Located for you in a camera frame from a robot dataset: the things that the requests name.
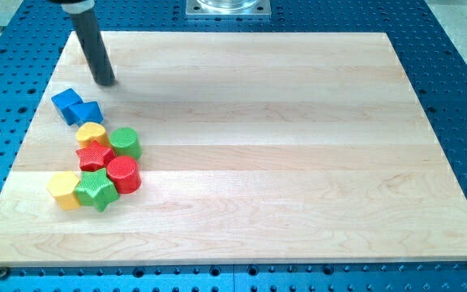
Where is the yellow heart block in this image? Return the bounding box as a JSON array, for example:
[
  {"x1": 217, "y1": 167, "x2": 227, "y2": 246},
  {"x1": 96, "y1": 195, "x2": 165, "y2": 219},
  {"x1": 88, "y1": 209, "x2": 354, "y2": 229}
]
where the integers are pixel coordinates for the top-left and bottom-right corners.
[{"x1": 75, "y1": 122, "x2": 111, "y2": 148}]

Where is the blue cube block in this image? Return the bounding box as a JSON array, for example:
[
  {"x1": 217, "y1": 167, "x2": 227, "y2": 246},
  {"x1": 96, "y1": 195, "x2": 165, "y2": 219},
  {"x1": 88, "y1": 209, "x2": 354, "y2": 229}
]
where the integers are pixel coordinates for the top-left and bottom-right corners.
[{"x1": 51, "y1": 88, "x2": 83, "y2": 125}]

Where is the light wooden board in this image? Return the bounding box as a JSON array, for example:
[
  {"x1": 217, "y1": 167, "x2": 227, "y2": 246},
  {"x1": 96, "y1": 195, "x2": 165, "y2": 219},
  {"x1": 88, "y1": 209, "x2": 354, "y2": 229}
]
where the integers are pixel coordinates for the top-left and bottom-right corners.
[{"x1": 0, "y1": 32, "x2": 467, "y2": 267}]

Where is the green cylinder block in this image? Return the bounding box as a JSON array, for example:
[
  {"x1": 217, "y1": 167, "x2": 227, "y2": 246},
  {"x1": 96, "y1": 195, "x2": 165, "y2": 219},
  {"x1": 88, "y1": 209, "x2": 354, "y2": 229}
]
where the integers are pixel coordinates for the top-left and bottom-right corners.
[{"x1": 109, "y1": 127, "x2": 142, "y2": 160}]

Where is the red cylinder block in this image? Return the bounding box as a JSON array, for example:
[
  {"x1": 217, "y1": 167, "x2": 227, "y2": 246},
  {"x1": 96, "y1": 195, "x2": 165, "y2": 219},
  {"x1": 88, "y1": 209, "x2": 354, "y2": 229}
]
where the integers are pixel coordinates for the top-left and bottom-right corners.
[{"x1": 106, "y1": 156, "x2": 142, "y2": 194}]

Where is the red star block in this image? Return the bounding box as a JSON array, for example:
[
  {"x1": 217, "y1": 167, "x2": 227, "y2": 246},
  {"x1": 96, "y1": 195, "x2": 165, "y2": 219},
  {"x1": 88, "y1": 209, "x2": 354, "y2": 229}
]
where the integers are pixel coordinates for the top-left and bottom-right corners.
[{"x1": 75, "y1": 141, "x2": 116, "y2": 172}]

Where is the green star block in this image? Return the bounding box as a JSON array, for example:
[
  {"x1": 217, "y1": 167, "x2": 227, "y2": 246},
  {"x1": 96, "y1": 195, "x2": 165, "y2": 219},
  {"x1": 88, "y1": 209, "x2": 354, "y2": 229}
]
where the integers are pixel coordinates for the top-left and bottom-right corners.
[{"x1": 75, "y1": 168, "x2": 120, "y2": 213}]

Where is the blue triangular prism block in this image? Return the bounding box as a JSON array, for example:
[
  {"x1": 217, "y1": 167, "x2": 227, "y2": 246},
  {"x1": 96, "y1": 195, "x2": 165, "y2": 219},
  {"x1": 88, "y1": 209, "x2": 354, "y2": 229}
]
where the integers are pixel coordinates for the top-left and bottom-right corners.
[{"x1": 69, "y1": 101, "x2": 104, "y2": 125}]

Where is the yellow hexagon block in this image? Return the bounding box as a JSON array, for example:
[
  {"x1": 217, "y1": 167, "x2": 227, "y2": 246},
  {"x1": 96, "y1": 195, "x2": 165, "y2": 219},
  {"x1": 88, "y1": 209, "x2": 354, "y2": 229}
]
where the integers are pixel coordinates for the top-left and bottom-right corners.
[{"x1": 46, "y1": 171, "x2": 82, "y2": 211}]

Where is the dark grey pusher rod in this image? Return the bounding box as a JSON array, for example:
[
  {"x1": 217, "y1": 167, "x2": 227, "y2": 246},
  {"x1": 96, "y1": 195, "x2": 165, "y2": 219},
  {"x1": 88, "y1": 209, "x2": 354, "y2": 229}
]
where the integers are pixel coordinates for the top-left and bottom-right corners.
[{"x1": 59, "y1": 0, "x2": 115, "y2": 86}]

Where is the left board stop screw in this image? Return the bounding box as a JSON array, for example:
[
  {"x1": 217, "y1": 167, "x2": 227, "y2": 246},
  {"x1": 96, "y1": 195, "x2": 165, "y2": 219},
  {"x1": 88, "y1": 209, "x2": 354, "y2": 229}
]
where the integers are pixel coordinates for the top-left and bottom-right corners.
[{"x1": 0, "y1": 267, "x2": 11, "y2": 280}]

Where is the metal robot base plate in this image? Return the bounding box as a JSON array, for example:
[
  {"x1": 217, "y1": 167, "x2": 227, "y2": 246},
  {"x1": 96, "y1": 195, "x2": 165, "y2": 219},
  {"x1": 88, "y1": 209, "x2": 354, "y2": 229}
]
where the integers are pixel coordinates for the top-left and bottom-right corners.
[{"x1": 185, "y1": 0, "x2": 272, "y2": 18}]

